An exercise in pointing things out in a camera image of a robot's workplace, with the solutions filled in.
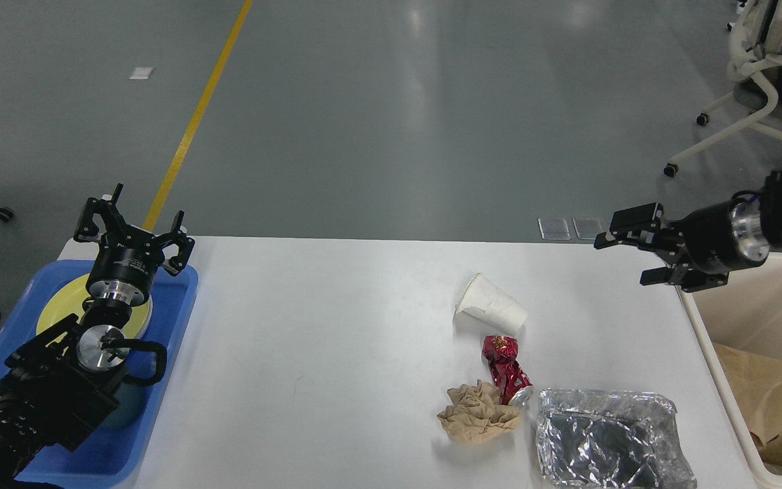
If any clear floor plate right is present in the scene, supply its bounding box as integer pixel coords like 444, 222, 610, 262
573, 217, 605, 241

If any crumpled brown paper ball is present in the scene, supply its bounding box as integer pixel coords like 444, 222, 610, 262
436, 380, 522, 445

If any clear floor plate left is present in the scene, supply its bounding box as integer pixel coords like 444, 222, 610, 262
538, 217, 572, 241

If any yellow plastic plate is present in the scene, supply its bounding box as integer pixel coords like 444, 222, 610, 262
35, 274, 143, 338

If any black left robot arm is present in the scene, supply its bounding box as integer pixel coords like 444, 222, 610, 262
0, 185, 195, 488

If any office chair with castors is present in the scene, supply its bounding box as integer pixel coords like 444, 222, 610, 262
662, 1, 782, 179

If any blue plastic tray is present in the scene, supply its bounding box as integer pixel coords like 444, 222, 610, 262
0, 259, 199, 488

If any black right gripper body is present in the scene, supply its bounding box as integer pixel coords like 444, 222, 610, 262
669, 199, 770, 292

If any brown paper bag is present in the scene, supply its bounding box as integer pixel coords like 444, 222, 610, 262
713, 344, 782, 465

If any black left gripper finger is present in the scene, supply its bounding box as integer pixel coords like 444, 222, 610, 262
156, 210, 195, 276
73, 183, 128, 249

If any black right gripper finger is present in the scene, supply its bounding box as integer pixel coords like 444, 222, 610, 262
639, 264, 693, 292
595, 203, 682, 253

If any clear floor plate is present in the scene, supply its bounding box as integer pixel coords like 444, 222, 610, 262
538, 217, 572, 241
573, 217, 605, 241

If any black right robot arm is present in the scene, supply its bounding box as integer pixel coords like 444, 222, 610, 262
595, 170, 782, 292

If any silver foil bag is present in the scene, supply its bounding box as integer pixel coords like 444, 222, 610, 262
534, 388, 698, 488

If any pale green plate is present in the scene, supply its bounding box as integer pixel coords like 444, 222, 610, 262
133, 297, 153, 340

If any white plastic bin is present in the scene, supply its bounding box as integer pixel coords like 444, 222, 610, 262
679, 253, 782, 488

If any red foil wrapper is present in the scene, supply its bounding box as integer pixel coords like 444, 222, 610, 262
482, 335, 534, 408

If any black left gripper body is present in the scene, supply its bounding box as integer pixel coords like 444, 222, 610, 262
85, 234, 164, 307

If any crushed white paper cup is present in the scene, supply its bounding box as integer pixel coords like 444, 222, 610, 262
455, 273, 529, 336

